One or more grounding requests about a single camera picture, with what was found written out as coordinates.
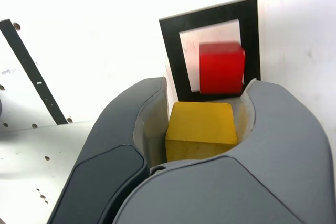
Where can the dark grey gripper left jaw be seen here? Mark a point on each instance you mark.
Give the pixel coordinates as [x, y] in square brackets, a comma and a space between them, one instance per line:
[105, 155]

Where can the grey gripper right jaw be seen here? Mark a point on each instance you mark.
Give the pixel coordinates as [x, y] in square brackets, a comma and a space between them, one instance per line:
[262, 182]

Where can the yellow cube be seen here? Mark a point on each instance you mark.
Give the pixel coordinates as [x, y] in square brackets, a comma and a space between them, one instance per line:
[199, 129]

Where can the red cube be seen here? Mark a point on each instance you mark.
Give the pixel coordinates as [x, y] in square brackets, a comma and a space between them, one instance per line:
[220, 69]

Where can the black tape square outline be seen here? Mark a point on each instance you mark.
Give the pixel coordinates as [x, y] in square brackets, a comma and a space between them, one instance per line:
[174, 58]

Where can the black tape strip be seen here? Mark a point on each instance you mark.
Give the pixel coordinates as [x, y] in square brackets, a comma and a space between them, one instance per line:
[32, 69]

